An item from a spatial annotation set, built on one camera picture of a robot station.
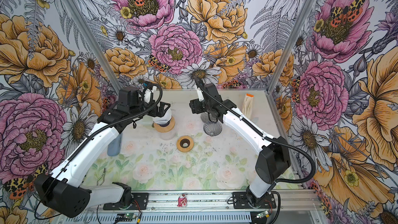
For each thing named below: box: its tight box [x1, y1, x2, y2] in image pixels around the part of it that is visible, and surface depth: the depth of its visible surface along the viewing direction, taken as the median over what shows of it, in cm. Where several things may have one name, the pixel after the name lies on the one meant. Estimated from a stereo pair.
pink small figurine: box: [177, 193, 188, 208], surface depth 73 cm
